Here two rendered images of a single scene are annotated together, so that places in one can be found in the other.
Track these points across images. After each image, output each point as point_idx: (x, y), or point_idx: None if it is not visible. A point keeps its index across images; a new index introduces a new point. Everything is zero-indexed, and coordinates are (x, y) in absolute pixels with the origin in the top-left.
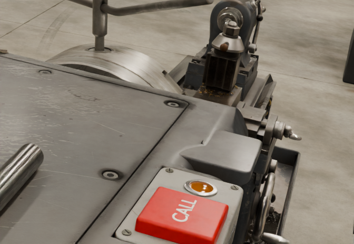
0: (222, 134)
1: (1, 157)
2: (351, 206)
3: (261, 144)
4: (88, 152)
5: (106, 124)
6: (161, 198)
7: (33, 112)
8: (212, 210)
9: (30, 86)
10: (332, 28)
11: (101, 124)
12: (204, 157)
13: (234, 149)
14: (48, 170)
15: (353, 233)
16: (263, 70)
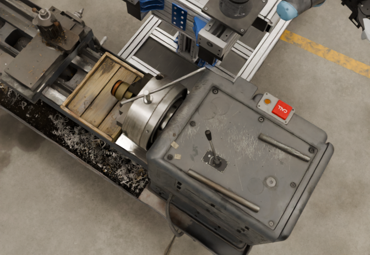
0: (235, 85)
1: (254, 141)
2: None
3: (241, 77)
4: (250, 121)
5: (233, 114)
6: (278, 112)
7: (226, 131)
8: (282, 103)
9: (206, 129)
10: None
11: (233, 115)
12: (250, 95)
13: (245, 85)
14: (260, 132)
15: (141, 20)
16: None
